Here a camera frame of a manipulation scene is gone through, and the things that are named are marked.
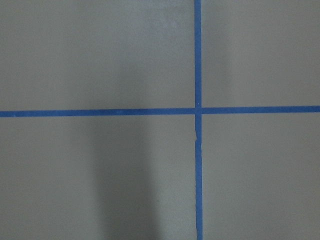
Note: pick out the brown paper table cover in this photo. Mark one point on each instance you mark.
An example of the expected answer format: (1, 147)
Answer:
(133, 177)

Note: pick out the blue tape grid lines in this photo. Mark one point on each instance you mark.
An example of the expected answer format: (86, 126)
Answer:
(197, 111)

